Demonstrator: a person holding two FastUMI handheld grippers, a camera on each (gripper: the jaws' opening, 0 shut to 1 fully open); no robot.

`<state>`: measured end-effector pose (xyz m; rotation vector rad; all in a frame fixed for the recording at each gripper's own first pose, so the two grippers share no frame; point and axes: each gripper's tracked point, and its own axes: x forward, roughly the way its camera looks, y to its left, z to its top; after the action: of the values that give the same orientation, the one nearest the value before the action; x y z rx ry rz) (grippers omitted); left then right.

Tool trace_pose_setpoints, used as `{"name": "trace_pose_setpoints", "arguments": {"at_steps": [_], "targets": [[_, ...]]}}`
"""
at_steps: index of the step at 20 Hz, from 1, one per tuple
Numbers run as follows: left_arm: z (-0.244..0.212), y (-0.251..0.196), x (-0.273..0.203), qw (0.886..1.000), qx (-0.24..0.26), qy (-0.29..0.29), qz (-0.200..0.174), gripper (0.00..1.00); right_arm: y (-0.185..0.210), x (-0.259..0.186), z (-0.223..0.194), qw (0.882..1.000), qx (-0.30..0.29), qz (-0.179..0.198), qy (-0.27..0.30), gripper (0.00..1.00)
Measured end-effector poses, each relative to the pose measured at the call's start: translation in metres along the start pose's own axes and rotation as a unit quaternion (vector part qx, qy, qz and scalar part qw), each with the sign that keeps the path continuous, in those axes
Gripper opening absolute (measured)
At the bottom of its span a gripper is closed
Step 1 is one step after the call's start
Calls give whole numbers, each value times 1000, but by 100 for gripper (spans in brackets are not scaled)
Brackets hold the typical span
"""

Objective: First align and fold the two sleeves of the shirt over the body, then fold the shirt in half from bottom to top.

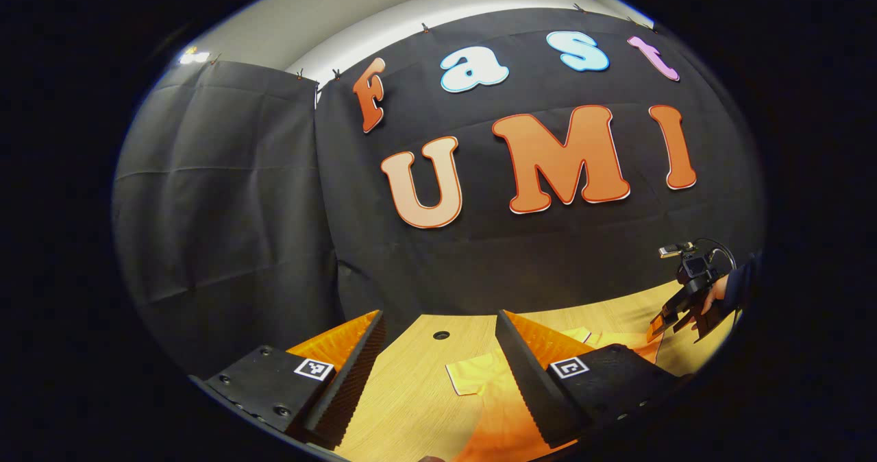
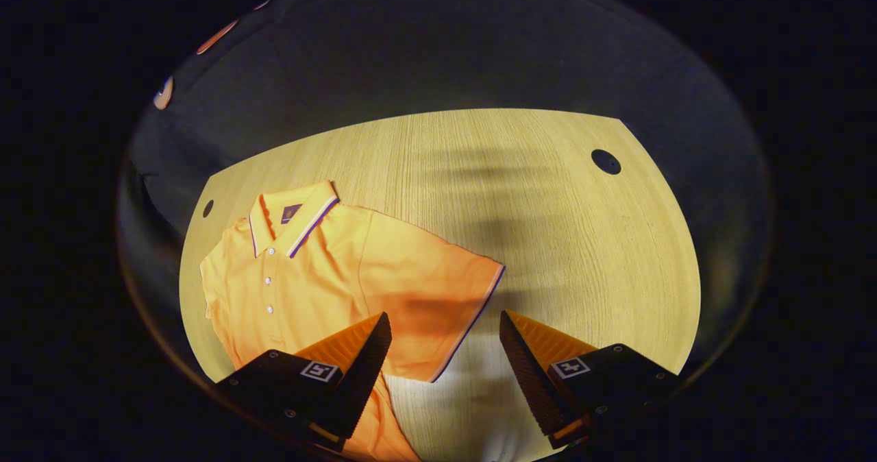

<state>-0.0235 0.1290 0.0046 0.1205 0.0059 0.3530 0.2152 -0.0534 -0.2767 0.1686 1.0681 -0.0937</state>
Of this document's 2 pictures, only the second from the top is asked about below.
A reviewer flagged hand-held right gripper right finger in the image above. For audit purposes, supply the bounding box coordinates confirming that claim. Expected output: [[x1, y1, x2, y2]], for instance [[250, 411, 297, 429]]
[[499, 310, 682, 450]]

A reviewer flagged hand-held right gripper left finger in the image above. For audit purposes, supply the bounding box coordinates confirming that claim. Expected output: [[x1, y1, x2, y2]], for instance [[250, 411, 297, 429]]
[[214, 311, 393, 454]]

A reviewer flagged orange T-shirt with striped collar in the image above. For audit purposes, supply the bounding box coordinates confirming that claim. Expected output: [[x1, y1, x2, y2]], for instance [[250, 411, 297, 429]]
[[199, 180, 506, 462]]

